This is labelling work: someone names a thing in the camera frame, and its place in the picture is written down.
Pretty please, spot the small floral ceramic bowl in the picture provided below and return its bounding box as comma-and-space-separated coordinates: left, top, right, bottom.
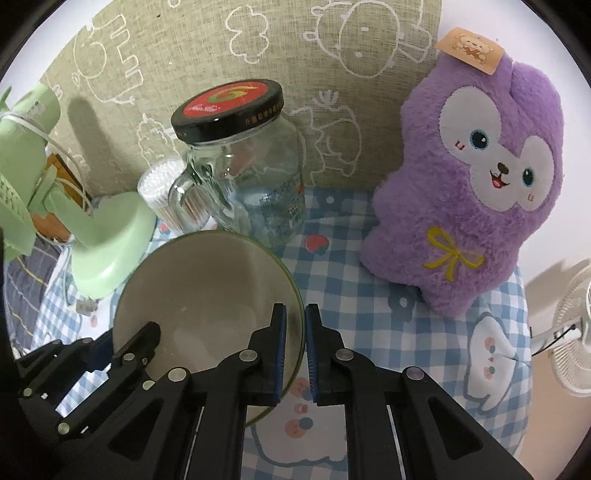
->
111, 230, 307, 428

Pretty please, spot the grey plaid bedding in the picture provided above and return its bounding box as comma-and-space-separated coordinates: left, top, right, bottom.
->
3, 237, 61, 357

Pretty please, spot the blue checkered tablecloth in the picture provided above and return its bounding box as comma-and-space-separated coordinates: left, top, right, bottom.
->
32, 184, 535, 480

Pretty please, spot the wooden chair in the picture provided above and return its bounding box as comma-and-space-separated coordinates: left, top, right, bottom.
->
31, 153, 91, 245

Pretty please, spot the green desk fan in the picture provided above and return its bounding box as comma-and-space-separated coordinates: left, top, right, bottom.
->
1, 83, 156, 299

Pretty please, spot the white standing fan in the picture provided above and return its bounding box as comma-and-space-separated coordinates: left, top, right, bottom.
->
530, 266, 591, 398

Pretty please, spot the clear cotton swab container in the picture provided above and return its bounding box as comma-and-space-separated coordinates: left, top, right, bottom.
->
137, 157, 186, 233

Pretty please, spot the glass jar black lid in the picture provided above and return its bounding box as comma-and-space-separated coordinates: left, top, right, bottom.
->
168, 79, 305, 249

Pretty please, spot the purple plush bunny toy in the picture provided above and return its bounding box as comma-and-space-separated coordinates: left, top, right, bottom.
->
361, 28, 564, 317

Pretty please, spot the green cartoon wall cloth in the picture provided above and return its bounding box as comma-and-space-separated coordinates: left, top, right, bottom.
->
41, 0, 442, 194

